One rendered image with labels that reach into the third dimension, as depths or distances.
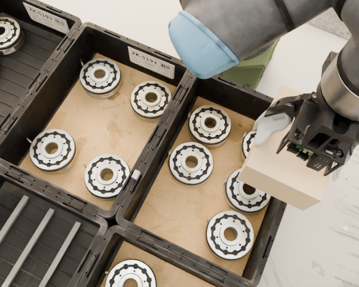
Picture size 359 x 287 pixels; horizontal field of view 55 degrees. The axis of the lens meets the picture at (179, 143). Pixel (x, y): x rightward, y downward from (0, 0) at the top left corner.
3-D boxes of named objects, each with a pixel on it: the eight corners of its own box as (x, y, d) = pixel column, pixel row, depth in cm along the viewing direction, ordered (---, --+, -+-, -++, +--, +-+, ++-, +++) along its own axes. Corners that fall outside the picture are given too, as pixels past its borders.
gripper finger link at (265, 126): (231, 142, 54) (275, 138, 47) (245, 112, 56) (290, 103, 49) (243, 153, 56) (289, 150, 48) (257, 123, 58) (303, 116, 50)
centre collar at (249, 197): (240, 175, 79) (241, 175, 78) (261, 181, 79) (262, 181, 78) (235, 196, 77) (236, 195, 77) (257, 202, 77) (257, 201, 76)
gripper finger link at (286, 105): (257, 110, 51) (307, 100, 44) (261, 102, 52) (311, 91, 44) (277, 128, 53) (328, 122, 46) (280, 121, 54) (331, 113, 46)
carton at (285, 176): (270, 105, 65) (282, 84, 58) (331, 132, 63) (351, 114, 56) (236, 179, 60) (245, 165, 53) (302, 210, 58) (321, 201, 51)
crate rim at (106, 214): (86, 25, 87) (84, 19, 85) (195, 71, 84) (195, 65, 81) (-12, 161, 73) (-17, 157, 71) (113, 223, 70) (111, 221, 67)
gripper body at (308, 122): (272, 154, 47) (304, 115, 36) (293, 104, 50) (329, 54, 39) (325, 179, 46) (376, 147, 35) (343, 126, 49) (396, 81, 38)
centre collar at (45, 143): (47, 136, 81) (46, 135, 80) (66, 142, 80) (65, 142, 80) (37, 155, 79) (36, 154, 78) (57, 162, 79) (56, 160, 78)
